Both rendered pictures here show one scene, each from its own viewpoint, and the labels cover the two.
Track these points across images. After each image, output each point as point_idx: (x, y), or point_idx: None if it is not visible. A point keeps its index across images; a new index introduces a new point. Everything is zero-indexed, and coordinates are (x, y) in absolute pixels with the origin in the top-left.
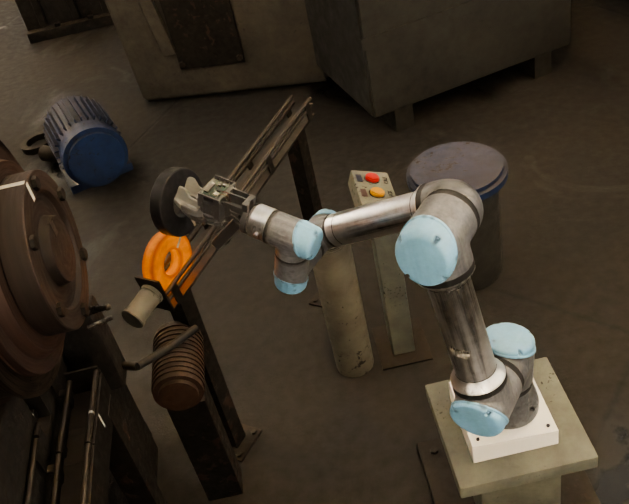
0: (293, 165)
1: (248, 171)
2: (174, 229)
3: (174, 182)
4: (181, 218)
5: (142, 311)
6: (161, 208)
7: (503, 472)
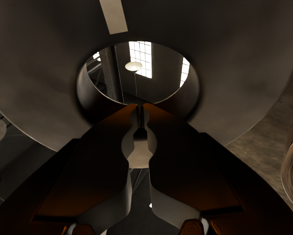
0: None
1: None
2: (271, 34)
3: (147, 157)
4: (188, 54)
5: None
6: (242, 134)
7: None
